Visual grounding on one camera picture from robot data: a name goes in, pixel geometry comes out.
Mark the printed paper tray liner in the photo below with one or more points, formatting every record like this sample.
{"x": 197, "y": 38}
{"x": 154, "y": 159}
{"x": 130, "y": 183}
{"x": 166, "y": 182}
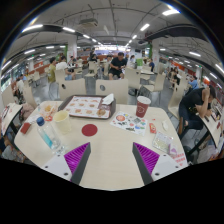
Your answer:
{"x": 85, "y": 106}

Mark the dark brown food tray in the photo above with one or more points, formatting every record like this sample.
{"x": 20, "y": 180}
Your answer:
{"x": 61, "y": 106}

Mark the white paper with red print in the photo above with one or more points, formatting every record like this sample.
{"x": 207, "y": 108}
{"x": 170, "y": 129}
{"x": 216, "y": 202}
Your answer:
{"x": 179, "y": 160}

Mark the flat red snack packet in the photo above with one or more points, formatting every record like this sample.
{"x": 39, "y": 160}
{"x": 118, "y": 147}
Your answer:
{"x": 48, "y": 118}

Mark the small red sauce packet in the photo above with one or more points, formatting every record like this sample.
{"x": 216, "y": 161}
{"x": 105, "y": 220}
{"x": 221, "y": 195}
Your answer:
{"x": 152, "y": 128}

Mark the cream chair with round hole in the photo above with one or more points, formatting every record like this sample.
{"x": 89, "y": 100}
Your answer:
{"x": 115, "y": 88}
{"x": 75, "y": 88}

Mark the red paper cup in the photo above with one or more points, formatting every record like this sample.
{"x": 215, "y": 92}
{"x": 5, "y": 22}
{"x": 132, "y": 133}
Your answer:
{"x": 142, "y": 107}

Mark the cream dining chairs group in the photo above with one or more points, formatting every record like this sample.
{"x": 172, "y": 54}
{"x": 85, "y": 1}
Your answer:
{"x": 133, "y": 78}

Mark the crumpled white napkin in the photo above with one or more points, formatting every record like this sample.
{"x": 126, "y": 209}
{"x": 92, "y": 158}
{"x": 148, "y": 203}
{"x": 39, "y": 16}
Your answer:
{"x": 108, "y": 99}

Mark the flat round red coaster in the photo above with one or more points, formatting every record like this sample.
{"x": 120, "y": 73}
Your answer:
{"x": 89, "y": 130}

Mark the clear water bottle blue cap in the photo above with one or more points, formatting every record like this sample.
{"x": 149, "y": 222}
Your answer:
{"x": 48, "y": 135}

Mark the white printed card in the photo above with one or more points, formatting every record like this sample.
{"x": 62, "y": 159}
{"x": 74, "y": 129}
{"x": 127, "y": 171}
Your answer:
{"x": 32, "y": 119}

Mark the clear plastic packet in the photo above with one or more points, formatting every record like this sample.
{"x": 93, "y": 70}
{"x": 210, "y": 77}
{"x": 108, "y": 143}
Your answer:
{"x": 162, "y": 142}

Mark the cream neighbouring dining table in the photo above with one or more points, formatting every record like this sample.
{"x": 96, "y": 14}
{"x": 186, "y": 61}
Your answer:
{"x": 10, "y": 115}
{"x": 211, "y": 125}

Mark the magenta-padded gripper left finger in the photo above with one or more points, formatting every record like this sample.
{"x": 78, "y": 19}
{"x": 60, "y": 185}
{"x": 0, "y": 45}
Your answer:
{"x": 76, "y": 158}

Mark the small red box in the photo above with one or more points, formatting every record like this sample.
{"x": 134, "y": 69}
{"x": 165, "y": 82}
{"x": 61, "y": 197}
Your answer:
{"x": 25, "y": 128}

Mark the cream plastic cup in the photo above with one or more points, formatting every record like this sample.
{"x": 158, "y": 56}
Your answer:
{"x": 62, "y": 122}

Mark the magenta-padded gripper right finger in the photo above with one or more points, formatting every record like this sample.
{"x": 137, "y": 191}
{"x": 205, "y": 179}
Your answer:
{"x": 148, "y": 159}

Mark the ceiling air conditioner unit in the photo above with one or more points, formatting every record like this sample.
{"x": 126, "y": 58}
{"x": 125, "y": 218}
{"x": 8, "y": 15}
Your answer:
{"x": 88, "y": 22}

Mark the pink bag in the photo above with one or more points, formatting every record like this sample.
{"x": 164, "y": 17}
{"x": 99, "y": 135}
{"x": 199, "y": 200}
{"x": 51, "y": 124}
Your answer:
{"x": 27, "y": 111}

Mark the colourful printed flyer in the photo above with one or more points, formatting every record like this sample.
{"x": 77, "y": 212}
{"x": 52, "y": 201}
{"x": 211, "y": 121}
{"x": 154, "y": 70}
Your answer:
{"x": 129, "y": 123}

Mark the ceiling strip lights group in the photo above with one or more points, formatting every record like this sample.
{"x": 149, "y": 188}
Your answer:
{"x": 170, "y": 12}

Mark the person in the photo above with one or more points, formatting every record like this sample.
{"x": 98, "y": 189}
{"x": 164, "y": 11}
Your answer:
{"x": 117, "y": 65}
{"x": 51, "y": 71}
{"x": 193, "y": 82}
{"x": 61, "y": 66}
{"x": 195, "y": 101}

